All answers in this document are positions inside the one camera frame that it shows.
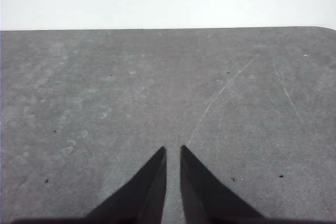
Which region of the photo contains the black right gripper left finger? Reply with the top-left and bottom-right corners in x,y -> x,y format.
85,146 -> 168,224

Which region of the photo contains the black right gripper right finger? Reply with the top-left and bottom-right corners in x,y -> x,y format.
180,145 -> 265,224

